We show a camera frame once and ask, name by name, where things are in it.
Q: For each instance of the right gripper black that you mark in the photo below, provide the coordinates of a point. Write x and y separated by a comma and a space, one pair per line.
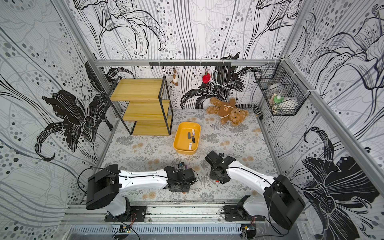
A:
212, 159

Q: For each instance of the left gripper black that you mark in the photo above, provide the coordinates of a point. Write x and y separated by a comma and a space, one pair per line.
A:
186, 189

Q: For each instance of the yellow plastic storage box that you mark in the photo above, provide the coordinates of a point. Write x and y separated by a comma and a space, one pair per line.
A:
181, 141

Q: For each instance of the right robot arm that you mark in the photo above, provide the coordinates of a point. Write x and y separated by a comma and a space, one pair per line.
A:
282, 202

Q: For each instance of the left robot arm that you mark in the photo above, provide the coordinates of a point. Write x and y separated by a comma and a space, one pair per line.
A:
105, 188

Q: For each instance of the small black connector box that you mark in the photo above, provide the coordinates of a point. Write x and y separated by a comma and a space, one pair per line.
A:
248, 231

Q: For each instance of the brown teddy bear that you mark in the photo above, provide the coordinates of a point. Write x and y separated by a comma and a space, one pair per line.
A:
227, 111

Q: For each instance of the striped plush tail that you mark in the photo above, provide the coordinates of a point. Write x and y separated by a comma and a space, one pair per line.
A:
253, 108

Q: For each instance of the red hanging strawberry toy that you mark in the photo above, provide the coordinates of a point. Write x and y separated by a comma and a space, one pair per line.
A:
206, 77

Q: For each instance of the green white bottle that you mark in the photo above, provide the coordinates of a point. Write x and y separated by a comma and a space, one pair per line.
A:
276, 101

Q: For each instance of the small hanging plush toy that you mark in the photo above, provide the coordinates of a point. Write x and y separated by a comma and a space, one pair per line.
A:
175, 78

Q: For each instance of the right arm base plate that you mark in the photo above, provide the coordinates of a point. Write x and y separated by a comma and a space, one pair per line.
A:
236, 214

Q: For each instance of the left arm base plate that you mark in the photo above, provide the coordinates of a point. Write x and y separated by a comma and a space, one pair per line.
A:
136, 214

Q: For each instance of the wooden shelf black frame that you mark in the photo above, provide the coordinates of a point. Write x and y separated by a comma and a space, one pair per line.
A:
149, 110

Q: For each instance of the black wire basket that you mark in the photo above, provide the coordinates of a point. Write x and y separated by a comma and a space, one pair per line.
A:
275, 78

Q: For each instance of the black hook rail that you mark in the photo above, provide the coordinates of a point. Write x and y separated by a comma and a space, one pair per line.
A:
193, 63

